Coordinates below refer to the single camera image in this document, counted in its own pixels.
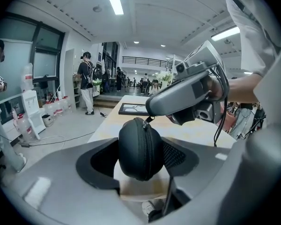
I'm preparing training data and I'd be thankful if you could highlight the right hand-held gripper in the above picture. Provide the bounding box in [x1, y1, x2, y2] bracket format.
[145, 40, 229, 126]

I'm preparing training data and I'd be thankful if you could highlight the person's right forearm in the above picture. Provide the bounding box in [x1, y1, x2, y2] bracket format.
[226, 73, 264, 104]

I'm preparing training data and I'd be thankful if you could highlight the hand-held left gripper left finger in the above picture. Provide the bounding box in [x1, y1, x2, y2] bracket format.
[0, 136, 146, 225]

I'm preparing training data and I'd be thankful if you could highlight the person's right hand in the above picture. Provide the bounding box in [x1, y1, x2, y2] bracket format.
[202, 75, 224, 101]

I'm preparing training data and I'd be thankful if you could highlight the person's white left shoe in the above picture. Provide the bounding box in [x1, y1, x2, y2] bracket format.
[141, 200, 156, 217]

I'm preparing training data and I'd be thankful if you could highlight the white water dispenser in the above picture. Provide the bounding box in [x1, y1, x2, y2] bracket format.
[21, 90, 47, 141]

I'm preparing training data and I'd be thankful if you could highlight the black balcony railing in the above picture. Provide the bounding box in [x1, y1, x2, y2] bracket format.
[122, 56, 170, 68]

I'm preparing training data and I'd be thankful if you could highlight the black glasses case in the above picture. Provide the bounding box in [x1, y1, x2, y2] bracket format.
[118, 116, 164, 182]

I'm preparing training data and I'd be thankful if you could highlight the row of clear water jugs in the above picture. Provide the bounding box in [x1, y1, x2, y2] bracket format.
[13, 95, 74, 143]

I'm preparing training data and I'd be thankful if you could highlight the person's white shirt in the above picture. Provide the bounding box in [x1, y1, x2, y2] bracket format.
[221, 0, 281, 135]

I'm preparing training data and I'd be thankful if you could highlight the small grey waste bin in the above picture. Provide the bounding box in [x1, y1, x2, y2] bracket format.
[41, 113, 54, 128]

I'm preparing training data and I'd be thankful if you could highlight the black floor cable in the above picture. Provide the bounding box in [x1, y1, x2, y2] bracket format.
[20, 130, 96, 148]

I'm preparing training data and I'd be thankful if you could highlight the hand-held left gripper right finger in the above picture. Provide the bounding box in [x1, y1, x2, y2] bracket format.
[163, 137, 247, 225]

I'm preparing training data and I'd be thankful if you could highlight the right hand-held gripper cable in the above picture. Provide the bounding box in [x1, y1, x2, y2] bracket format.
[213, 62, 230, 147]

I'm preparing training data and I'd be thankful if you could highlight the dark framed window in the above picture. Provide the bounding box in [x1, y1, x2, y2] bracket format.
[0, 12, 66, 124]

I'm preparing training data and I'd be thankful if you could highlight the black framed antler picture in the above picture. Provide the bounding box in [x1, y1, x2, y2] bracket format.
[118, 103, 150, 116]

